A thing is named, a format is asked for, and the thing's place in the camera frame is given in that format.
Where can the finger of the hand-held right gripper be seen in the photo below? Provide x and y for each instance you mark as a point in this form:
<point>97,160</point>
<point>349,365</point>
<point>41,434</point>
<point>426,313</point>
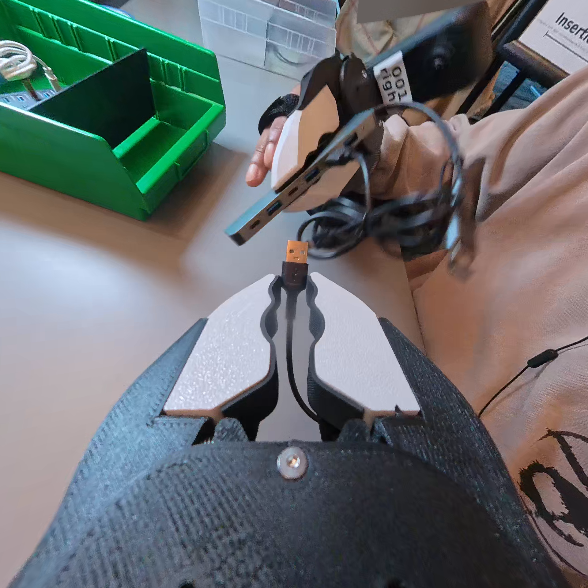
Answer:
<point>303,133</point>
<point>321,193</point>

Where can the person's right forearm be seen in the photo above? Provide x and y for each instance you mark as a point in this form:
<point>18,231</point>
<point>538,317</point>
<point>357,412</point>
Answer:
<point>404,151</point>

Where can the green plastic bin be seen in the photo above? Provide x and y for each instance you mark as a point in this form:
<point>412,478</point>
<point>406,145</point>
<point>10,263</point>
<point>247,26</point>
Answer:
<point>69,151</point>

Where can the black green-bin divider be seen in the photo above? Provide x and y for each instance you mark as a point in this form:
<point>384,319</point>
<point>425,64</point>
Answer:
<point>101,101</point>

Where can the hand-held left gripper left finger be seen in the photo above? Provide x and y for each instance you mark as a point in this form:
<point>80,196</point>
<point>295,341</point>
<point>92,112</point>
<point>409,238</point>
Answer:
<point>220,363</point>

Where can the dark grey usb hub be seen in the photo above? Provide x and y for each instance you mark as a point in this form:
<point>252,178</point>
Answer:
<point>298,183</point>

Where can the white paper sign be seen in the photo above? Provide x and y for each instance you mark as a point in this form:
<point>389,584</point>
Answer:
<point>556,41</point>

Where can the black metal frame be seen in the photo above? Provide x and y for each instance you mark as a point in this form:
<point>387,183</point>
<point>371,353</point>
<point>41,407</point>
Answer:
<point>528,59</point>

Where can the clear plastic bin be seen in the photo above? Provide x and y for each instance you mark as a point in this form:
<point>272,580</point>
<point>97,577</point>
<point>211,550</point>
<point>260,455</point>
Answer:
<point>239,27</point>

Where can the silver usb hub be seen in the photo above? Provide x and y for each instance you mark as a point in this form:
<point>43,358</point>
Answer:
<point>23,99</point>

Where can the person's right hand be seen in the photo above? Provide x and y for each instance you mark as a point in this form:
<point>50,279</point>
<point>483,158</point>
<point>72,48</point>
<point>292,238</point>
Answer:
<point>262,160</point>

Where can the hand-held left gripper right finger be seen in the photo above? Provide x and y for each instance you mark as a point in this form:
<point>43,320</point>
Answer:
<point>363,363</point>

